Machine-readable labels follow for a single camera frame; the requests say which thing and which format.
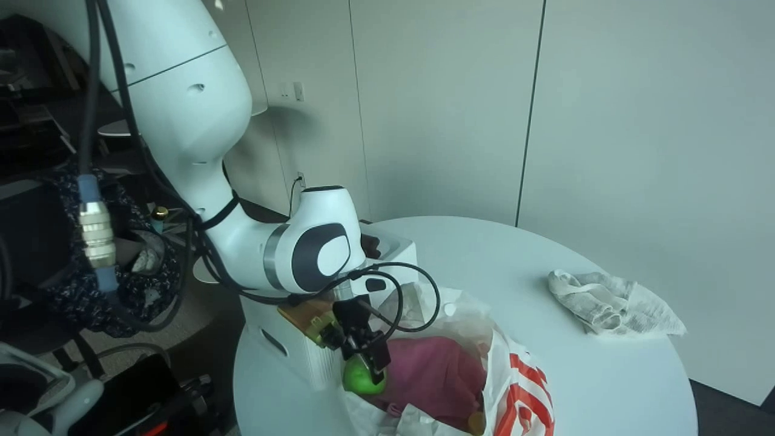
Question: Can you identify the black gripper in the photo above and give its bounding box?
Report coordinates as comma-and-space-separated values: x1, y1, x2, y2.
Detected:
325, 295, 389, 387

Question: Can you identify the green ball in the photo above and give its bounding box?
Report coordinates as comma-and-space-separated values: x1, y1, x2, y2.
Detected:
342, 356, 388, 398

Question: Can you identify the white red plastic bag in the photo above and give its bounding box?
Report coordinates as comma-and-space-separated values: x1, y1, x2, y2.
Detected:
339, 283, 557, 436

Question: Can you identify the pink cloth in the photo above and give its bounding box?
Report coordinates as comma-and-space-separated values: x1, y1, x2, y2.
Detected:
374, 337, 487, 428

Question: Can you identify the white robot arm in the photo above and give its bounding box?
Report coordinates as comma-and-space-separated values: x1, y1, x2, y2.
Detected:
0, 0, 368, 304

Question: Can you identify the dark patterned fabric bag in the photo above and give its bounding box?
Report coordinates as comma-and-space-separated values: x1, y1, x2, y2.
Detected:
40, 171, 187, 337

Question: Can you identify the crumpled white plastic bag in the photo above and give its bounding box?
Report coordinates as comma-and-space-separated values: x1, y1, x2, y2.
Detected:
545, 268, 684, 338

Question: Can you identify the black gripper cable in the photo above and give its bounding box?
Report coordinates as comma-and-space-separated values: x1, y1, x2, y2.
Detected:
346, 258, 442, 335

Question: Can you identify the blue white cable connector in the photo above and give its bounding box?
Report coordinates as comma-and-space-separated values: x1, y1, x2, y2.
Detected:
74, 171, 118, 293

